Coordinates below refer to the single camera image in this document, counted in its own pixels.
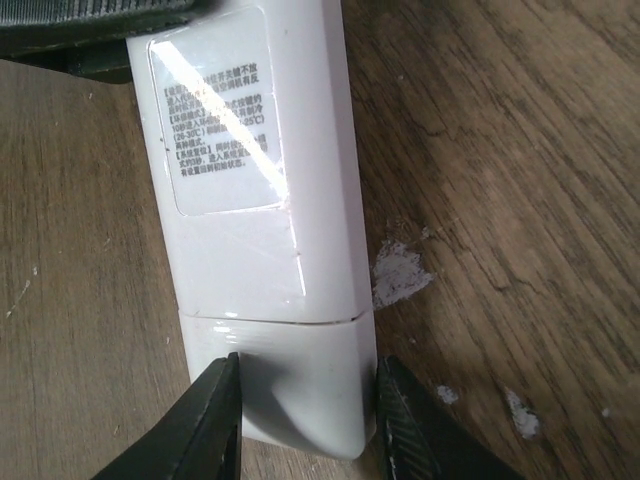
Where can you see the white air conditioner remote control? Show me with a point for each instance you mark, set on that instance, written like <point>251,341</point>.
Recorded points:
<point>248,124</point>

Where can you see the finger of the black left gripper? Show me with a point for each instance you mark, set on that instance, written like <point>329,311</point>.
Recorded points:
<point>87,38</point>

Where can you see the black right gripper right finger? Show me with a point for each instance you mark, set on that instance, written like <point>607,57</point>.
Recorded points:
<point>419,439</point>

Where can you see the white remote battery cover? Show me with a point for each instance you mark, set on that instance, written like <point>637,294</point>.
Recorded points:
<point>304,386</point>

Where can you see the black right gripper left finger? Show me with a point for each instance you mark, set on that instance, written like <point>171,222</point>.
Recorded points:
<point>200,437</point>

